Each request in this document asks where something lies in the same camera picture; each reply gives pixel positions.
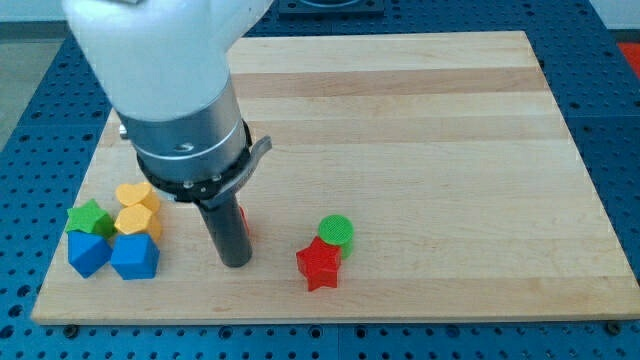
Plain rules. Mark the yellow heart block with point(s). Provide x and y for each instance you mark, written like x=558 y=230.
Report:
x=141 y=193

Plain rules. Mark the green cylinder block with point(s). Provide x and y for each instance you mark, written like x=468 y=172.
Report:
x=337 y=230

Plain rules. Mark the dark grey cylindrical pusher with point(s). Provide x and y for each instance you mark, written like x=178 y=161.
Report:
x=228 y=232

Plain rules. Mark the red star block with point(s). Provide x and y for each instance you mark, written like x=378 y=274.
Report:
x=319 y=263

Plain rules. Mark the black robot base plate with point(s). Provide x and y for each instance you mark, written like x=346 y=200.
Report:
x=291 y=8

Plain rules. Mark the red object at edge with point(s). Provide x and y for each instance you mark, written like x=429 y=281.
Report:
x=631 y=52

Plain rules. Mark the green star block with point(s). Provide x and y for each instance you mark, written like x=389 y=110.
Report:
x=90 y=218

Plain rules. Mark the red circle block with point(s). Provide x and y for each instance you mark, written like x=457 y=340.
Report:
x=244 y=219

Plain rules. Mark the blue pentagon block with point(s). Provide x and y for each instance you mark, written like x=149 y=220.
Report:
x=135 y=256

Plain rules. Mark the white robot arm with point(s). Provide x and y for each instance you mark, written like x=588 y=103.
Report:
x=163 y=65

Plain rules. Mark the blue cube block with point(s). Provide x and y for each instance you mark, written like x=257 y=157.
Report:
x=87 y=252

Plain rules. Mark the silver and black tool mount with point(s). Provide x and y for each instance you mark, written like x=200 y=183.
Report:
x=204 y=157

